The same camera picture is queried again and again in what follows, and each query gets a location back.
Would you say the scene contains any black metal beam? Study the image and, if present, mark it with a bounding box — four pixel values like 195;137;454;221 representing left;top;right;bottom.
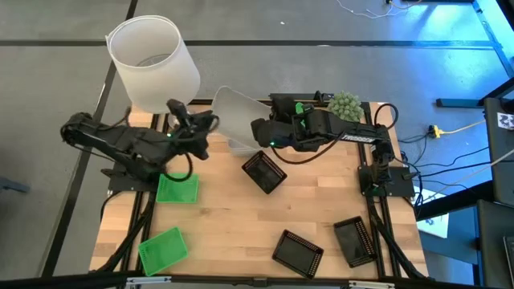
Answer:
414;180;496;222

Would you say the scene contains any white paper sheet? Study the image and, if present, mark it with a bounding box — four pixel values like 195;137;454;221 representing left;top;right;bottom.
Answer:
416;212;451;239

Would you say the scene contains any green artificial succulent plant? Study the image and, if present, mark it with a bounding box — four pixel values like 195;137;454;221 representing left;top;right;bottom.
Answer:
327;90;365;124

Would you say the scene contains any black plastic basket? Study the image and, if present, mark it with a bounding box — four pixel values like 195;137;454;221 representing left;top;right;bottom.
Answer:
333;215;378;269
241;149;288;196
271;229;325;280

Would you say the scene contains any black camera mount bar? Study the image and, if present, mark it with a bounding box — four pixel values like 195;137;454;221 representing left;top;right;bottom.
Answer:
268;91;336;103

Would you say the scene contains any black cabinet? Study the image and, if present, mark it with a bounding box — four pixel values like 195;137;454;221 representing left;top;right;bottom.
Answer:
483;97;514;208

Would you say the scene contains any black cable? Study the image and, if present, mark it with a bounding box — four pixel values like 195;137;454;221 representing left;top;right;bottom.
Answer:
417;161;494;178

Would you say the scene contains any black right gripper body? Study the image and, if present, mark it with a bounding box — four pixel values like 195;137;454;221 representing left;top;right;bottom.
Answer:
262;96;319;153

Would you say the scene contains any black furniture panel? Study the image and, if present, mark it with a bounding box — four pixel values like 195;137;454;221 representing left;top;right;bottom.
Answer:
475;198;514;289

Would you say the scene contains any pale yellow cable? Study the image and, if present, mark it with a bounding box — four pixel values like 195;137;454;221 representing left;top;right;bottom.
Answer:
443;119;488;136

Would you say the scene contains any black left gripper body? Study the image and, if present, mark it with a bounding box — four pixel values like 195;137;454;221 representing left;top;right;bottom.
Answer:
167;99;210;161

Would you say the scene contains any black aluminium table frame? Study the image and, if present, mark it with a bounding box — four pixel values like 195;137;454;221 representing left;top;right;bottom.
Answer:
90;98;429;289

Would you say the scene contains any white marker tag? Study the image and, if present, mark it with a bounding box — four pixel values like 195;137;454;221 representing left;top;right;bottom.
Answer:
496;112;514;131

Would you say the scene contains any white shade table lamp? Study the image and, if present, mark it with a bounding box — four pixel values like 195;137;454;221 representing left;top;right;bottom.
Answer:
104;14;202;132

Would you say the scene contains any thick white cable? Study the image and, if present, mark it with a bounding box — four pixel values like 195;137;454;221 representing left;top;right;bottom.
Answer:
419;148;514;204

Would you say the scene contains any yellow power plug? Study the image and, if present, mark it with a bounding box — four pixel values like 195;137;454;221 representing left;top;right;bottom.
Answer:
426;124;448;140

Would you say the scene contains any black floor stand bar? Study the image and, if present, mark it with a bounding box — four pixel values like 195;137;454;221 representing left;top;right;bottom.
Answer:
435;77;514;109

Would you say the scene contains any silver metal bracket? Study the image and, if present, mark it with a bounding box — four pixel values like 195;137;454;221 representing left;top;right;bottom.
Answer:
348;279;397;289
125;275;173;287

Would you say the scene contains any thin white cable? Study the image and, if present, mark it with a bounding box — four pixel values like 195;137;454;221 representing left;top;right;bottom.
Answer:
334;0;423;19

